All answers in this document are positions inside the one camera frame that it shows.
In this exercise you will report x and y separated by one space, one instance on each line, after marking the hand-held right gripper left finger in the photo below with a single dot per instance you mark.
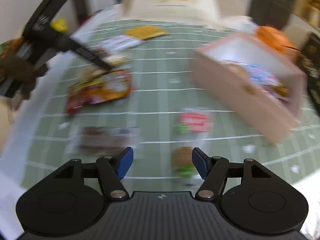
125 162

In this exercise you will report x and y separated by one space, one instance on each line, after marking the green checked tablecloth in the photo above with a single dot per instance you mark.
160 80

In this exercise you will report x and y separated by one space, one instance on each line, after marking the beige pastry packet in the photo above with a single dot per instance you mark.
116 60

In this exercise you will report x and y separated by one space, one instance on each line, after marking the red and yellow snack packet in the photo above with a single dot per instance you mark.
100 90

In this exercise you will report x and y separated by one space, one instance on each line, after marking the white and red snack packet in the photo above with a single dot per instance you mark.
117 42

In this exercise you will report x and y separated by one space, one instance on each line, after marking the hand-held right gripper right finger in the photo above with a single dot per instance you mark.
201 162

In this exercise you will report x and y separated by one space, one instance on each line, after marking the clear biscuit packet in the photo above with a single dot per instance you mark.
235 70

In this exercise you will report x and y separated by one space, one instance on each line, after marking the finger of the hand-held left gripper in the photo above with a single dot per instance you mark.
85 53

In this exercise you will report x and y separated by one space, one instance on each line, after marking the printed mesh food cover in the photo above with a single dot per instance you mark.
185 5

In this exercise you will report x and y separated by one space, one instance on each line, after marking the wooden wall shelf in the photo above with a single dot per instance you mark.
312 5

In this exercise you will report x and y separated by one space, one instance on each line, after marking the red and green snack packet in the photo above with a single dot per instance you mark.
195 121

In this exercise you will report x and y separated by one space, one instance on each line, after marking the brown and green snack packet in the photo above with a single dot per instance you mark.
183 162

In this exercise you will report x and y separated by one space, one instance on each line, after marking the person's left hand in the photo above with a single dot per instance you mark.
17 70

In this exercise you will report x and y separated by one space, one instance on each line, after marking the orange tissue box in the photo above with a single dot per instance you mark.
272 37

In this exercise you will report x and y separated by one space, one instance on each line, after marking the black snack bag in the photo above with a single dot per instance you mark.
312 62

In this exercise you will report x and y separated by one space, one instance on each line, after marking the pink cardboard box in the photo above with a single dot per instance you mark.
237 105

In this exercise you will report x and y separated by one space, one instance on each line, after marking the yellow object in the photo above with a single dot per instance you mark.
59 25

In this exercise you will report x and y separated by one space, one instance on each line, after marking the blue and white snack packet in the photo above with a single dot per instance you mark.
262 76

